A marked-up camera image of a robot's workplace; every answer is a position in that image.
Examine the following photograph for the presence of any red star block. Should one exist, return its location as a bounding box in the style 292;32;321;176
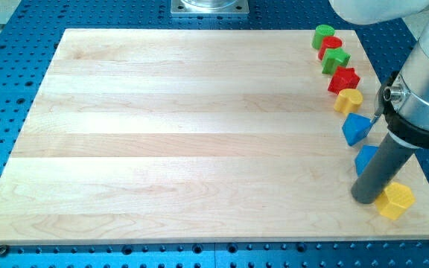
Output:
327;66;360;95

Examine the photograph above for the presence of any yellow heart block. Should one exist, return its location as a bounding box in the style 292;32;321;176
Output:
334;89;363;116

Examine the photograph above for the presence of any yellow hexagon block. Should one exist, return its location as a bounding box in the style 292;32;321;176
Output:
374;182;416;220

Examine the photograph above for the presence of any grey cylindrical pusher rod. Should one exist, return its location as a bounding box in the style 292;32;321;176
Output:
351;133;418;204

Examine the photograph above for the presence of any blue pentagon block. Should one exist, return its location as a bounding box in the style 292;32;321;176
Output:
342;113;372;146

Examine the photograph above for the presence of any green star block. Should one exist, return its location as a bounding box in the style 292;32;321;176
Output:
322;48;351;74

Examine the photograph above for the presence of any red cylinder block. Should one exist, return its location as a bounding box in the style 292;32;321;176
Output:
317;36;343;60

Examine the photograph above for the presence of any blue cube block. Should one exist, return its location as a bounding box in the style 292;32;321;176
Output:
355;145;378;176

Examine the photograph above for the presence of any light wooden board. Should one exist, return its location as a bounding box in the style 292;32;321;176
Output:
0;29;429;245

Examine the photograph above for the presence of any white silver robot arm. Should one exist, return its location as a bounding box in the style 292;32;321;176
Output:
330;0;429;150

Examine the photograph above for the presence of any green cylinder block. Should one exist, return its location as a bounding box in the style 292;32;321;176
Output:
311;24;335;50

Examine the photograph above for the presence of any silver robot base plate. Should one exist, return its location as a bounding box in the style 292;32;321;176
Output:
171;0;250;16

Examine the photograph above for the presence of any blue perforated metal table plate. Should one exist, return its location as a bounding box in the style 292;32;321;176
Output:
0;0;429;267

